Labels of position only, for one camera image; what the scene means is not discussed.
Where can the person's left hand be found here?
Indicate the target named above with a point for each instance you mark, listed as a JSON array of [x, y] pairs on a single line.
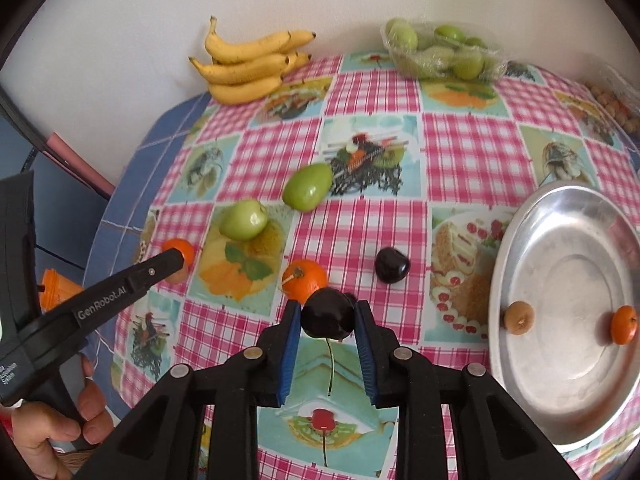
[[50, 425]]

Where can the yellow banana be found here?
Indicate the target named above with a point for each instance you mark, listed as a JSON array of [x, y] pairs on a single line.
[[300, 60], [240, 71], [240, 92], [240, 50], [302, 39]]

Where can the wrapped pack of green jujubes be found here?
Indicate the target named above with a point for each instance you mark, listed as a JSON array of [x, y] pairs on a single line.
[[440, 52]]

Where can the pink plaid printed tablecloth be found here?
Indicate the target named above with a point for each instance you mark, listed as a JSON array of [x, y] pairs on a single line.
[[450, 150]]

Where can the green jujube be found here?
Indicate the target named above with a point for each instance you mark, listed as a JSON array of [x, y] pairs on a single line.
[[244, 218], [307, 186]]

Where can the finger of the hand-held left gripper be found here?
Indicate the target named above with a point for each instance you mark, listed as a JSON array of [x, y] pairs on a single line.
[[130, 285]]

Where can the brown longan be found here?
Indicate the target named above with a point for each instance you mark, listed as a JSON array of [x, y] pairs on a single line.
[[519, 317]]

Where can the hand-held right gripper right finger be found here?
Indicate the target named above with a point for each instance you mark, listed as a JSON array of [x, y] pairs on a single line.
[[365, 357]]

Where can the clear bag of longans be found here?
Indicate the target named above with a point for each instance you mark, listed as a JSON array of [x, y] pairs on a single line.
[[612, 102]]

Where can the dark red cherry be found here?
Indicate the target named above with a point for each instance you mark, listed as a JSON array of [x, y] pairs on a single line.
[[327, 315], [392, 265]]

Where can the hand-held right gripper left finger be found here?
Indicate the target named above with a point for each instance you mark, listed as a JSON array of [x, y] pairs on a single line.
[[291, 355]]

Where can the small orange kumquat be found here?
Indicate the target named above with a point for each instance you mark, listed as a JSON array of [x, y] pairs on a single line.
[[624, 325], [180, 249], [307, 282]]

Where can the blue checked tablecloth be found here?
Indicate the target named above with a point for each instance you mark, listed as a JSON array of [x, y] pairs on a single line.
[[130, 185]]

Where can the round metal plate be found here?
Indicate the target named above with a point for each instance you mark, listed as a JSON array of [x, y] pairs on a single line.
[[565, 270]]

